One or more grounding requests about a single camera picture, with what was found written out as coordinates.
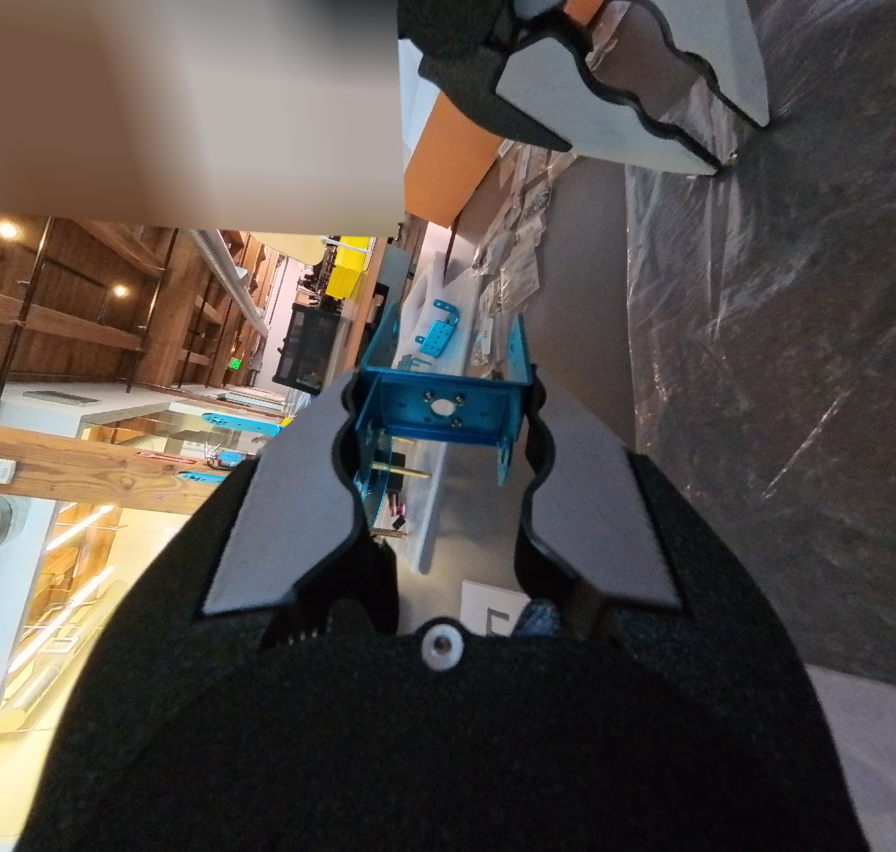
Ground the group of small parts bags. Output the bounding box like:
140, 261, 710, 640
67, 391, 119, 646
472, 141, 561, 370

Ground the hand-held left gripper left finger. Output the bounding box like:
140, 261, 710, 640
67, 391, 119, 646
196, 369, 400, 632

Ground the yellow storage bin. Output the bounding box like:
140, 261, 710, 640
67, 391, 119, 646
329, 236, 377, 300

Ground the white ceiling duct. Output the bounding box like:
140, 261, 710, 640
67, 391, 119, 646
188, 229, 273, 338

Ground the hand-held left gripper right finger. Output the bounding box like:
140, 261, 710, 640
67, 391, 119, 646
514, 365, 683, 639

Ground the blue perforated bracket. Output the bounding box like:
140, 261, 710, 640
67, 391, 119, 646
416, 320, 457, 362

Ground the clear plastic bag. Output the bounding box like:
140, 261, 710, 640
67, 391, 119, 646
581, 0, 896, 664

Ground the black box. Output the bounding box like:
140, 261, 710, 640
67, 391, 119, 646
273, 306, 344, 394

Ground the white pillar with orange base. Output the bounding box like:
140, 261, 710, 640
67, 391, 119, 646
398, 40, 506, 229

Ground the assembly instruction booklet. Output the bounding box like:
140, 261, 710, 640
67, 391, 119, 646
461, 581, 554, 639

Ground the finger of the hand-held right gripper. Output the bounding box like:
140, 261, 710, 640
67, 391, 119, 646
493, 35, 723, 179
584, 0, 771, 130

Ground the white glass booth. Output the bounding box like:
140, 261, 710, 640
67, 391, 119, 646
0, 382, 295, 727

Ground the short blue U bracket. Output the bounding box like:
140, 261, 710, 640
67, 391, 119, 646
353, 372, 527, 496

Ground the white foam board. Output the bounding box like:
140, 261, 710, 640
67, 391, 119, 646
413, 250, 519, 573

